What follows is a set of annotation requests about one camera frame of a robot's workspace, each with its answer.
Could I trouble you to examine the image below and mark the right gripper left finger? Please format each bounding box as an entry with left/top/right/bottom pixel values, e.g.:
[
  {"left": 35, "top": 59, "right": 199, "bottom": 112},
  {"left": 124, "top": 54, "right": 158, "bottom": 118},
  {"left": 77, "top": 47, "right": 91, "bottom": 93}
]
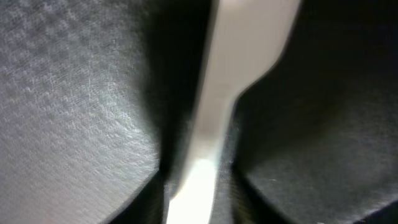
[{"left": 109, "top": 171, "right": 164, "bottom": 224}]

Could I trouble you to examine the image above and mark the white plastic spoon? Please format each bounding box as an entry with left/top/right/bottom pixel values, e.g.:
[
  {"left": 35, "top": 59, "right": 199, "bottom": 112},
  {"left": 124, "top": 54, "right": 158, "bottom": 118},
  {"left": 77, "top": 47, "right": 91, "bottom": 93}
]
[{"left": 166, "top": 0, "right": 300, "bottom": 224}]

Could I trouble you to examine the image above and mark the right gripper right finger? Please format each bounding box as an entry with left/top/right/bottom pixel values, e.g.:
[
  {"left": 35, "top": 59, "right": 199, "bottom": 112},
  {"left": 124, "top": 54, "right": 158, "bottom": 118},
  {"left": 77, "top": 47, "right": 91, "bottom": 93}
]
[{"left": 231, "top": 165, "right": 289, "bottom": 224}]

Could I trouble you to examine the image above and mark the round black serving tray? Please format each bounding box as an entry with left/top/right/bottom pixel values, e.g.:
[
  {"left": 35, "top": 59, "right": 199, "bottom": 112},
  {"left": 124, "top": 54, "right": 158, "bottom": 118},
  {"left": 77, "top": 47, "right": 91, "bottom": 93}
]
[{"left": 1, "top": 0, "right": 397, "bottom": 223}]

